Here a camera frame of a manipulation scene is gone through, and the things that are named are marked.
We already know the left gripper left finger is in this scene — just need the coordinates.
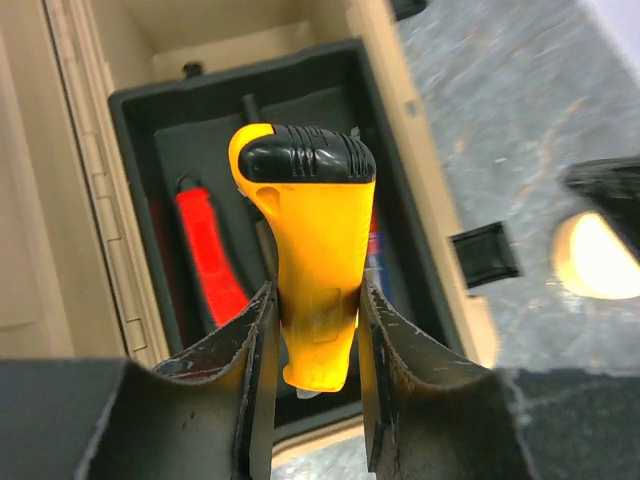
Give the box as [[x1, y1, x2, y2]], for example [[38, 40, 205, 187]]
[[1, 283, 279, 479]]

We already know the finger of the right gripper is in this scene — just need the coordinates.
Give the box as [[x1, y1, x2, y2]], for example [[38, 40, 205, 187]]
[[562, 156, 639, 240]]

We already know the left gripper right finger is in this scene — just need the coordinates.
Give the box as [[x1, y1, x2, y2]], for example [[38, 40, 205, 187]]
[[358, 284, 639, 479]]

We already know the red utility knife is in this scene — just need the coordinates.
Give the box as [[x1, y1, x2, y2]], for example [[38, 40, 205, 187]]
[[175, 174, 249, 328]]

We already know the blue handle screwdriver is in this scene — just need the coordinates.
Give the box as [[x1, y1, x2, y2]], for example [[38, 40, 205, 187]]
[[366, 231, 385, 287]]

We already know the tan plastic toolbox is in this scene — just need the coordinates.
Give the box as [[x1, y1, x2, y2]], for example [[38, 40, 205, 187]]
[[1, 1, 517, 460]]

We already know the orange utility knife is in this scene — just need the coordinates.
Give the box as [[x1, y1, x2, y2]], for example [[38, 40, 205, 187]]
[[228, 123, 376, 393]]

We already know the black toolbox tray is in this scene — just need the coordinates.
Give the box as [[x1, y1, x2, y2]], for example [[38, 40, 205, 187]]
[[109, 40, 461, 440]]

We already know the round yellow sponge disc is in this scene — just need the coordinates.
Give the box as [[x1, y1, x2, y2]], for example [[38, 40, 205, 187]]
[[550, 211, 639, 300]]

